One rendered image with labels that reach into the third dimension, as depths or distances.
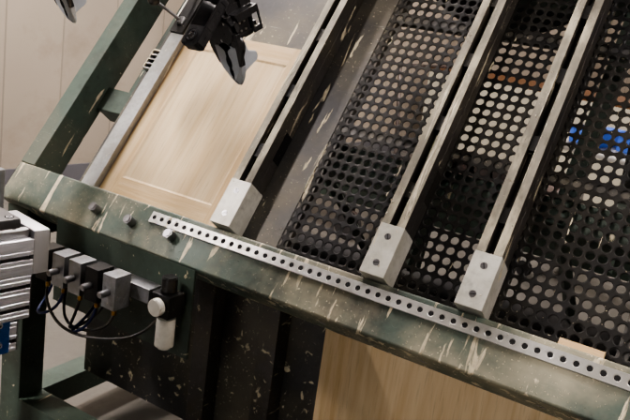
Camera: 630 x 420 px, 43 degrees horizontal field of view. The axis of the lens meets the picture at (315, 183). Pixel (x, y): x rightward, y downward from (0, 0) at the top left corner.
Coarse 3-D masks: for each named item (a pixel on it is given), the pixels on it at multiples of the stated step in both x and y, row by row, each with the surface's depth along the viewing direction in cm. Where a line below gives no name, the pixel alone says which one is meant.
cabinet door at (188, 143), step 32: (192, 64) 233; (256, 64) 223; (288, 64) 219; (160, 96) 231; (192, 96) 226; (224, 96) 222; (256, 96) 218; (160, 128) 225; (192, 128) 220; (224, 128) 216; (256, 128) 212; (128, 160) 223; (160, 160) 219; (192, 160) 215; (224, 160) 211; (128, 192) 217; (160, 192) 213; (192, 192) 209
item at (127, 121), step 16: (176, 48) 235; (160, 64) 234; (144, 80) 233; (160, 80) 233; (144, 96) 230; (128, 112) 229; (128, 128) 226; (112, 144) 225; (96, 160) 224; (112, 160) 224; (96, 176) 221
